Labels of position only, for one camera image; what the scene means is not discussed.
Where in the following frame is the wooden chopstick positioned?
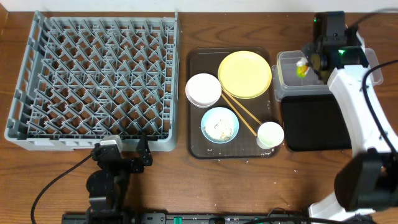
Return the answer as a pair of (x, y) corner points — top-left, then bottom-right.
(222, 88), (262, 124)
(221, 93), (257, 137)

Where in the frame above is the pink white bowl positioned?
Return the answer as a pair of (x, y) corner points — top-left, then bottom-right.
(185, 73), (222, 108)

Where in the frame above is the dark brown serving tray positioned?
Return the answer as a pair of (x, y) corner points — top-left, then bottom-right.
(186, 47), (279, 159)

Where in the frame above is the left black cable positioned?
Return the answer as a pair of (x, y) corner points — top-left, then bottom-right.
(30, 154), (93, 224)

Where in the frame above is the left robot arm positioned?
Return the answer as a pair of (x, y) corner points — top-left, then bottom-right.
(86, 134), (153, 223)

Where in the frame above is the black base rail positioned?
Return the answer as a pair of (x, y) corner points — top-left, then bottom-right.
(61, 212), (302, 224)

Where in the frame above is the light blue bowl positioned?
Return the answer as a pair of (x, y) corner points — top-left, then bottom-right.
(201, 107), (239, 144)

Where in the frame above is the rice food waste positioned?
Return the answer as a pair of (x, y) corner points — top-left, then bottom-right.
(204, 117), (234, 142)

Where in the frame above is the green snack wrapper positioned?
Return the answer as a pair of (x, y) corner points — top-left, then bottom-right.
(296, 65), (310, 79)

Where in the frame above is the clear plastic bin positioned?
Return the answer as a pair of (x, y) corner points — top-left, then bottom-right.
(271, 47), (384, 101)

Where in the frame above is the white napkin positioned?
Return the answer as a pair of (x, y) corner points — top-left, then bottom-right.
(296, 57), (308, 67)

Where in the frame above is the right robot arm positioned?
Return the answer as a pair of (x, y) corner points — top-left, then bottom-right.
(302, 11), (397, 223)

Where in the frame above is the upper wooden chopstick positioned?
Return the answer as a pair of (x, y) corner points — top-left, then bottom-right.
(222, 88), (262, 124)

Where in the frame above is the grey dishwasher rack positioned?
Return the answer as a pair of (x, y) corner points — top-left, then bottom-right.
(4, 12), (180, 152)

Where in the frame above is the black waste tray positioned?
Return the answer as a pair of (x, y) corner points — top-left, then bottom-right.
(280, 95), (351, 152)

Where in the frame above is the lower wooden chopstick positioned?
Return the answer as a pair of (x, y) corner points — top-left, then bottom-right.
(221, 93), (257, 137)

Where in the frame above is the white cup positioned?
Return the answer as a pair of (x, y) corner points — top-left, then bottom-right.
(256, 121), (285, 149)

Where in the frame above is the yellow plate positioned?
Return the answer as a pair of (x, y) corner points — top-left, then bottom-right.
(218, 50), (272, 99)

